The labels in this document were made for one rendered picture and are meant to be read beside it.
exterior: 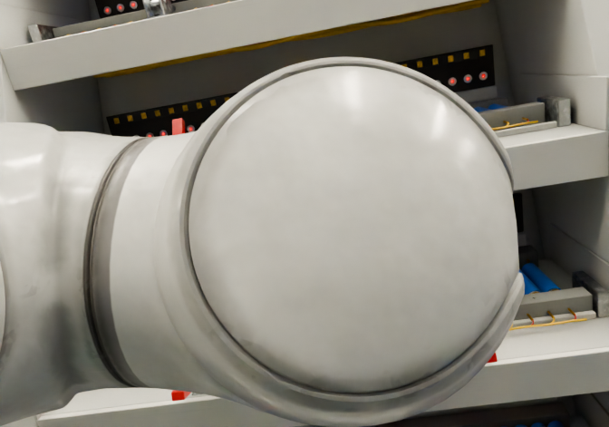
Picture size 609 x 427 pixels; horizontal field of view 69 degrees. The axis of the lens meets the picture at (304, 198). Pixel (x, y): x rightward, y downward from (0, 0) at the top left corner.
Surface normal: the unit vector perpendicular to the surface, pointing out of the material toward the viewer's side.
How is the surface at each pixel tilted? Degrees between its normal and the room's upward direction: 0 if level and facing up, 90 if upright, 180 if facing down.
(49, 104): 90
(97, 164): 51
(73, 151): 43
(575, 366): 111
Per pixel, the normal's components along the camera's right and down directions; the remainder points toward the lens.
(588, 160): -0.04, 0.29
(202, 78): -0.11, -0.07
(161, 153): -0.29, -0.73
